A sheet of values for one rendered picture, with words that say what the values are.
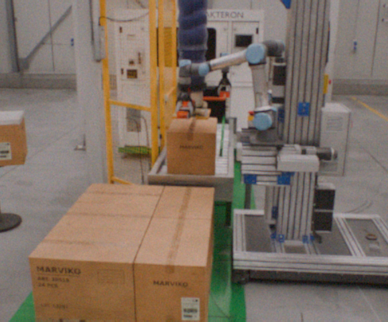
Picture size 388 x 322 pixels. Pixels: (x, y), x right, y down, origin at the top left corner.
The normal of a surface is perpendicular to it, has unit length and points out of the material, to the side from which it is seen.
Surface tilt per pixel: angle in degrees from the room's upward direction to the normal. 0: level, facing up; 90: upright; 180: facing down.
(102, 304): 90
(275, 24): 90
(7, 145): 90
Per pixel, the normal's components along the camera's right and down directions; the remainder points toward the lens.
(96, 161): -0.07, 0.29
